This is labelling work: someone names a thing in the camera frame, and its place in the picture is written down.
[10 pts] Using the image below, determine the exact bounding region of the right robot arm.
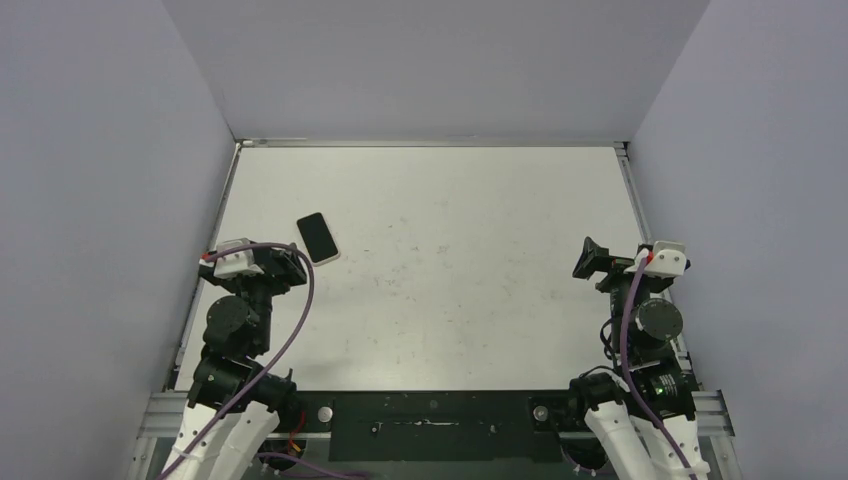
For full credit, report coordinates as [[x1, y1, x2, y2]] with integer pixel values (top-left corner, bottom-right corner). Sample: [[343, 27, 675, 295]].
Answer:
[[562, 238, 710, 479]]

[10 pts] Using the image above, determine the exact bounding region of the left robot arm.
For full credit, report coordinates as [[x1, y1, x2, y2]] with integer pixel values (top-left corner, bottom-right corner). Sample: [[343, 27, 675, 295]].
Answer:
[[158, 238, 315, 479]]

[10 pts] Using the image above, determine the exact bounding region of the phone in beige case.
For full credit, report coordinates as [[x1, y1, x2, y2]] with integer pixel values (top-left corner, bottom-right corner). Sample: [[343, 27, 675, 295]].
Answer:
[[296, 212, 340, 266]]

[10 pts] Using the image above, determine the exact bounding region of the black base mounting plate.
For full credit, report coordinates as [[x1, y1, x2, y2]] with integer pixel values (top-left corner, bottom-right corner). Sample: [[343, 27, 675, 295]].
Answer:
[[298, 390, 595, 463]]

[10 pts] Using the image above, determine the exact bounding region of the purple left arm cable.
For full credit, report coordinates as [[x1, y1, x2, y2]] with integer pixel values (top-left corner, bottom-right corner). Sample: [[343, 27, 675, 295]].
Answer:
[[156, 242, 315, 480]]

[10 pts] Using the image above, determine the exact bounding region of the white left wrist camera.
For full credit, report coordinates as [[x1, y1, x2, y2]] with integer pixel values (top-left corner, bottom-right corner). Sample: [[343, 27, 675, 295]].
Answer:
[[213, 238, 263, 280]]

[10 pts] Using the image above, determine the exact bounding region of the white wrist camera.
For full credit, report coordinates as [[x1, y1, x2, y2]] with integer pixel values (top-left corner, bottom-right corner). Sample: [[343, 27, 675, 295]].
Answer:
[[213, 238, 263, 280], [644, 241, 690, 278]]

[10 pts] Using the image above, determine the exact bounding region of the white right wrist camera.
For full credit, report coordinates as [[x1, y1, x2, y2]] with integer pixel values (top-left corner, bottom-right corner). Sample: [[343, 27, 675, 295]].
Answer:
[[644, 241, 690, 278]]

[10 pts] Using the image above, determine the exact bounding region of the aluminium frame rail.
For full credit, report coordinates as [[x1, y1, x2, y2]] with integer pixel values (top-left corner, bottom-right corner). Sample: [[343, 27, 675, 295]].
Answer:
[[137, 391, 735, 438]]

